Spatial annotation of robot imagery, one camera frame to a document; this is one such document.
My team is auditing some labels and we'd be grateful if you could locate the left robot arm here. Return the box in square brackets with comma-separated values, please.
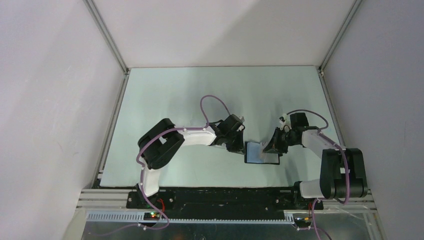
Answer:
[136, 114, 246, 208]

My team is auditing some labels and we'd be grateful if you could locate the aluminium frame post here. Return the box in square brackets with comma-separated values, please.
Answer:
[82, 0, 130, 75]
[318, 0, 363, 75]

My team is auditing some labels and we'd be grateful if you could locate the controller board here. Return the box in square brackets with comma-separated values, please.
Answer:
[142, 211, 163, 222]
[293, 216, 313, 230]

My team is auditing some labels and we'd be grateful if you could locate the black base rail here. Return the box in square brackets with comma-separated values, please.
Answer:
[126, 187, 324, 221]

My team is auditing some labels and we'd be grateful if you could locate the right aluminium frame post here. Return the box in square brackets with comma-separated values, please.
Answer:
[318, 0, 363, 75]

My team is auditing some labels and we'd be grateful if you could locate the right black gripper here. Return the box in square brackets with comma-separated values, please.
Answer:
[263, 127, 299, 154]

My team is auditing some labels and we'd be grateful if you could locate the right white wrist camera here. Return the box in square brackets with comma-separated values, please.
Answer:
[279, 114, 289, 131]

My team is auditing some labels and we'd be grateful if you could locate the right controller board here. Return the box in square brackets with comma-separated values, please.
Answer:
[293, 216, 313, 230]

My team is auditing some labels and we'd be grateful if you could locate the left controller board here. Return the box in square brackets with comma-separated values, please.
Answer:
[142, 211, 163, 222]

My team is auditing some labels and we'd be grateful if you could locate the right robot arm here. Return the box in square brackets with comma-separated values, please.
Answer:
[260, 109, 369, 209]

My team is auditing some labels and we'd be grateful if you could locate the left aluminium frame post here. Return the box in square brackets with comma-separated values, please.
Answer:
[82, 0, 130, 75]

